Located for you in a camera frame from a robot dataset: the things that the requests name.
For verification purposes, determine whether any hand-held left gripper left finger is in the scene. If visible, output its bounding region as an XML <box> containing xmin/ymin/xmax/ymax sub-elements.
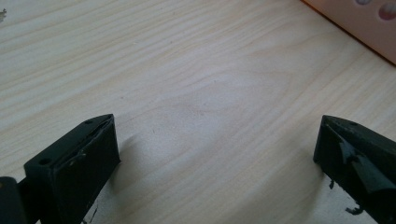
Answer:
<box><xmin>23</xmin><ymin>113</ymin><xmax>121</xmax><ymax>224</ymax></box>

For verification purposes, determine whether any pink box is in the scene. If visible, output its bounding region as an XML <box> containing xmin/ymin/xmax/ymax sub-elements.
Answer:
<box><xmin>300</xmin><ymin>0</ymin><xmax>396</xmax><ymax>67</ymax></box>

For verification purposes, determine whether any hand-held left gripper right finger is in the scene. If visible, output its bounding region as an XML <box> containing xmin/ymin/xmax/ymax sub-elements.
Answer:
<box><xmin>313</xmin><ymin>114</ymin><xmax>396</xmax><ymax>224</ymax></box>

